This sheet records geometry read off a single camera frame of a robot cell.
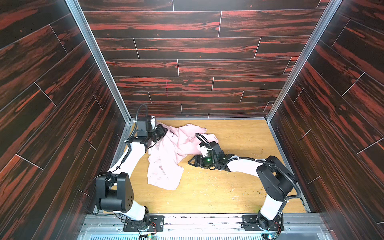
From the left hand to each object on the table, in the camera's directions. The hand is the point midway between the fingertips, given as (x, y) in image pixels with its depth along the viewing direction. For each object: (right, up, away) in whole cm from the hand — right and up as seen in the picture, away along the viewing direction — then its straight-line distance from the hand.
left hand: (169, 128), depth 86 cm
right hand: (+14, -20, +3) cm, 24 cm away
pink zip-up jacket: (+3, -9, +12) cm, 16 cm away
